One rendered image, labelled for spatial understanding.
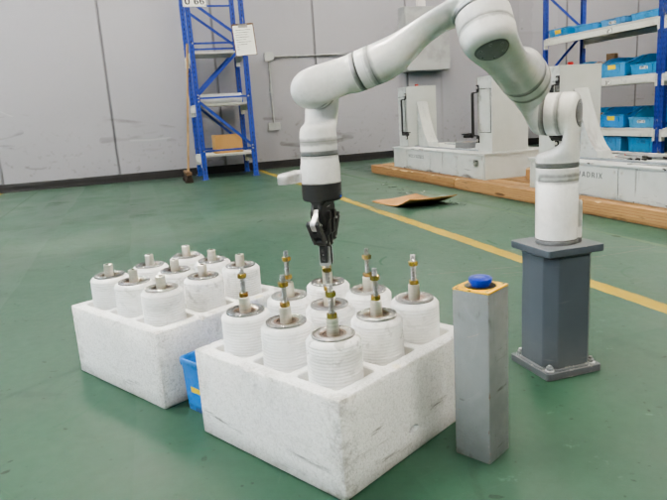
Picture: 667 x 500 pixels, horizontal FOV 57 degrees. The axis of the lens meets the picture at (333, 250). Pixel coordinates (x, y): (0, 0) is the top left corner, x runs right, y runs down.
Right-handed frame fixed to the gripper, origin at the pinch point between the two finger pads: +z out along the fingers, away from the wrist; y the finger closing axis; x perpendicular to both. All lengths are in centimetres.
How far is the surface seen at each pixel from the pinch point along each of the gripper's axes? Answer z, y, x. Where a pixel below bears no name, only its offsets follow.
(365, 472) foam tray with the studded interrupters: 32.3, -20.9, -12.3
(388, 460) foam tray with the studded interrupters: 33.1, -15.2, -14.8
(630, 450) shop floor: 35, 1, -55
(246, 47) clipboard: -99, 504, 262
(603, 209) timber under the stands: 31, 232, -67
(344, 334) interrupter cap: 9.9, -16.0, -8.4
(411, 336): 16.2, 1.2, -15.9
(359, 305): 11.9, 6.1, -4.3
